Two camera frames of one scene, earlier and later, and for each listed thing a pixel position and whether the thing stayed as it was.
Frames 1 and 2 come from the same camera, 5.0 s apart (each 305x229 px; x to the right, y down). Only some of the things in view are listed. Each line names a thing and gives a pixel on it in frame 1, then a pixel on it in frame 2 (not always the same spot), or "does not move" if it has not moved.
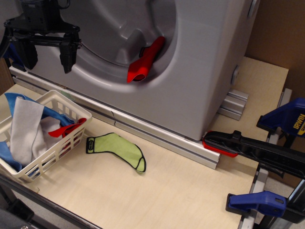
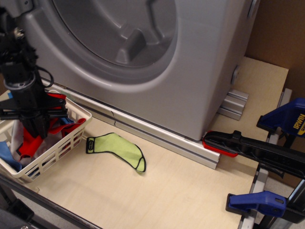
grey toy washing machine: x=205 y=42 does not move
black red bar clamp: x=261 y=151 does not move
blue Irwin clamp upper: x=289 y=116 does not move
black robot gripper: x=42 y=20 to x=31 y=104
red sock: x=138 y=68 to x=30 y=144
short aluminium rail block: x=233 y=104 does not move
